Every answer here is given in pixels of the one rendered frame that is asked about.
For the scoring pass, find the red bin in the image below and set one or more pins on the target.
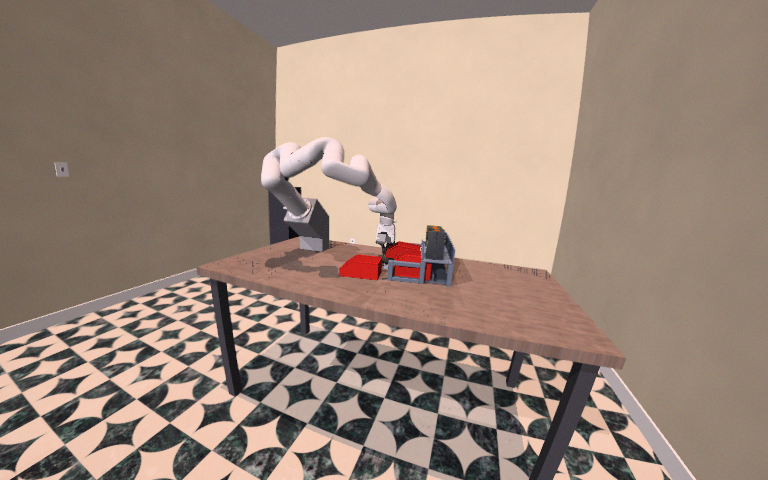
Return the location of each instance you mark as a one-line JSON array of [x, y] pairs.
[[399, 247], [362, 266], [411, 271], [408, 253]]

